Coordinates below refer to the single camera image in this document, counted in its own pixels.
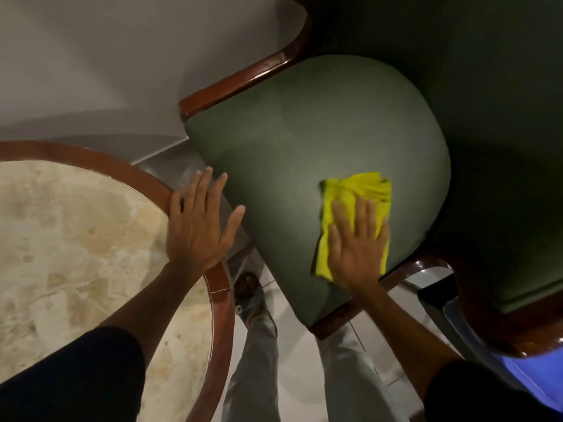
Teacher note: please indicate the person's left little finger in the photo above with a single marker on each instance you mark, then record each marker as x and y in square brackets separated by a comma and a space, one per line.
[176, 204]

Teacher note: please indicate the person's right little finger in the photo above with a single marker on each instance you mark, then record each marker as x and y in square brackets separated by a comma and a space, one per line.
[384, 232]

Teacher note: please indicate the person's left hand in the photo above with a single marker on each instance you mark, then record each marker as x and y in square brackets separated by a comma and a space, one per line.
[193, 232]

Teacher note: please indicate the blue panel with black edge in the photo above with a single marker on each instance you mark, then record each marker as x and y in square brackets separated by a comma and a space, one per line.
[534, 375]

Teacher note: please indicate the person's left middle finger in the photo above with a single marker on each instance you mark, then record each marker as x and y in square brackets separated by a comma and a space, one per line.
[203, 186]

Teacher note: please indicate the person's right thumb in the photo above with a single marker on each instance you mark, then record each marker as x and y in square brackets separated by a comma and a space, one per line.
[334, 241]

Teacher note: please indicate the grey sandal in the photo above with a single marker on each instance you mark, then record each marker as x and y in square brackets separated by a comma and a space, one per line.
[248, 298]

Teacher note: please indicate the light grey trousers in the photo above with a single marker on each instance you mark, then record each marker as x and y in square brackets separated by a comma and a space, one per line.
[251, 382]

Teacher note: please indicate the person's right middle finger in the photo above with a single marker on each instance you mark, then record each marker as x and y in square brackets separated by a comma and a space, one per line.
[360, 217]

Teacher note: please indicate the round marble-topped wooden table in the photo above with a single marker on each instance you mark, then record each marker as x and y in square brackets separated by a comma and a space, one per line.
[74, 250]

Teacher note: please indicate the person's left forearm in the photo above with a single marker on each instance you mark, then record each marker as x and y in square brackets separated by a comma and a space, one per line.
[149, 307]

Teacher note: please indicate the person's right forearm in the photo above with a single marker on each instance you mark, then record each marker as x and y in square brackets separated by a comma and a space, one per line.
[404, 338]

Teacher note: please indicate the person's right hand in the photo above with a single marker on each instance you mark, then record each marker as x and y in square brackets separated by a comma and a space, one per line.
[356, 254]

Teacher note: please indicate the dark shirt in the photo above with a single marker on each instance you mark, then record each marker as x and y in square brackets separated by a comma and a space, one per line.
[66, 377]

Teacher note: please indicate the person's left thumb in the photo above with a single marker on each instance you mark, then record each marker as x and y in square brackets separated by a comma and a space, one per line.
[234, 223]

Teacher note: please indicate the yellow cleaning cloth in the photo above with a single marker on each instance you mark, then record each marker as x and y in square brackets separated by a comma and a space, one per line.
[347, 193]

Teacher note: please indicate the green upholstered wooden armchair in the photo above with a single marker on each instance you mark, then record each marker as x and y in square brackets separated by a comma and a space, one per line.
[308, 127]

